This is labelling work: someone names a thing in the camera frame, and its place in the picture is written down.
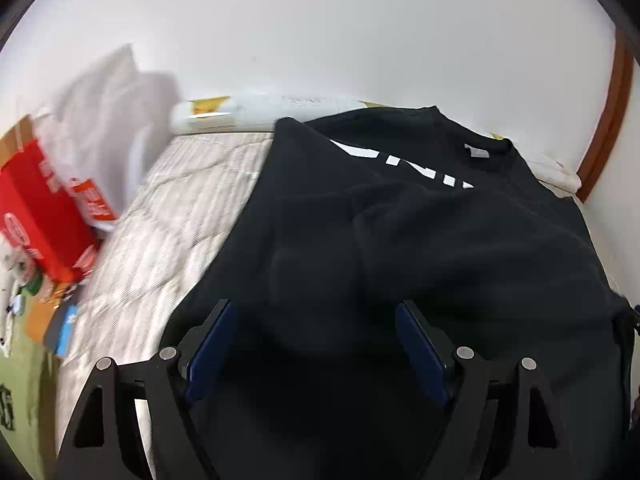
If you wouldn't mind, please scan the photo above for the red paper shopping bag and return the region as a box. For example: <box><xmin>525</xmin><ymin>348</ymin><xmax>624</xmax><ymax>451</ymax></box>
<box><xmin>0</xmin><ymin>115</ymin><xmax>103</xmax><ymax>283</ymax></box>

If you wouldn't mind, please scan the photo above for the striped quilted mattress pad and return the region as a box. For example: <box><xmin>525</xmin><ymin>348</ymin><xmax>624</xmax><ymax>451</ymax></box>
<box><xmin>55</xmin><ymin>130</ymin><xmax>278</xmax><ymax>461</ymax></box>

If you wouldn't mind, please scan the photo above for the black smartphone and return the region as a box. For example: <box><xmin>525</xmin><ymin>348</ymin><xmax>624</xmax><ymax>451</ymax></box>
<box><xmin>44</xmin><ymin>305</ymin><xmax>71</xmax><ymax>354</ymax></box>

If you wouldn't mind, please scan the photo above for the rolled white paper sheet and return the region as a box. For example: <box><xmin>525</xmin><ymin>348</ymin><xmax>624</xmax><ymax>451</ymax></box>
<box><xmin>170</xmin><ymin>91</ymin><xmax>583</xmax><ymax>202</ymax></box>

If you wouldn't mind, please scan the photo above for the white plastic shopping bag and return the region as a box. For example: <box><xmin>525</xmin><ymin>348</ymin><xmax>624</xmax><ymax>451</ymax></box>
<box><xmin>37</xmin><ymin>42</ymin><xmax>183</xmax><ymax>232</ymax></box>

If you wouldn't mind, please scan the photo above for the blue box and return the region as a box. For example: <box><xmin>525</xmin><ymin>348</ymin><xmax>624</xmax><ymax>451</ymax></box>
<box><xmin>55</xmin><ymin>305</ymin><xmax>80</xmax><ymax>359</ymax></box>

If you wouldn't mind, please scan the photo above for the brown wooden door frame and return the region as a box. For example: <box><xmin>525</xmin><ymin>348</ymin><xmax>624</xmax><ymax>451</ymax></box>
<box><xmin>575</xmin><ymin>27</ymin><xmax>636</xmax><ymax>204</ymax></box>

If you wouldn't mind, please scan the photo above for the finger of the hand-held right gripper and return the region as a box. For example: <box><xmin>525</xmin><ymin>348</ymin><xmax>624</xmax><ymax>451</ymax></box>
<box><xmin>614</xmin><ymin>301</ymin><xmax>640</xmax><ymax>347</ymax></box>

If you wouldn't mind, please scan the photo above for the black sweatshirt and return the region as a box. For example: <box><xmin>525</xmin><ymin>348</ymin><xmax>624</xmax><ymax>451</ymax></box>
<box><xmin>165</xmin><ymin>105</ymin><xmax>633</xmax><ymax>480</ymax></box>

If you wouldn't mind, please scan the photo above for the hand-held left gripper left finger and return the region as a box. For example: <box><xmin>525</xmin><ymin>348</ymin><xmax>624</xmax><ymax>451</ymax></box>
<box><xmin>57</xmin><ymin>299</ymin><xmax>238</xmax><ymax>480</ymax></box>

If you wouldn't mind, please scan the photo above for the wooden nightstand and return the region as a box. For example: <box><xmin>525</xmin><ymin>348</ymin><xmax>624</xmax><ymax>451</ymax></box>
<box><xmin>25</xmin><ymin>280</ymin><xmax>81</xmax><ymax>347</ymax></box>

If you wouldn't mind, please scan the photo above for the red-capped plastic water bottle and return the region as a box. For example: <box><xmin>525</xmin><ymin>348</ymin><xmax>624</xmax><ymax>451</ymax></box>
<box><xmin>10</xmin><ymin>255</ymin><xmax>46</xmax><ymax>297</ymax></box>

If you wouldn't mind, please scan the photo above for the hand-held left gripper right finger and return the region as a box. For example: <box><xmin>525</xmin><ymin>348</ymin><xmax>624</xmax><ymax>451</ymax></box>
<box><xmin>394</xmin><ymin>299</ymin><xmax>584</xmax><ymax>480</ymax></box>

